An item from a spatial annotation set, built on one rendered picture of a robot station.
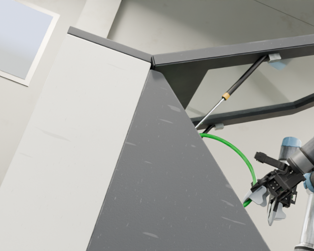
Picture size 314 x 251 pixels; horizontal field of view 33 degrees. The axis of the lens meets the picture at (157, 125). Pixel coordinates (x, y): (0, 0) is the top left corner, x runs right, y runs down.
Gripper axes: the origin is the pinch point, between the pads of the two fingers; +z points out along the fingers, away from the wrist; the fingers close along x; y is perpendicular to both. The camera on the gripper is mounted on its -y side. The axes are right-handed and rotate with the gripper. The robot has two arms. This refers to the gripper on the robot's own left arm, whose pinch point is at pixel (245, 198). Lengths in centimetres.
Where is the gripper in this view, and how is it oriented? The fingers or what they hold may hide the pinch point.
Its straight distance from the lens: 182.0
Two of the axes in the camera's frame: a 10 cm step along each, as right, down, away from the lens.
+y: 4.9, 7.1, -5.0
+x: 4.7, 2.7, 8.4
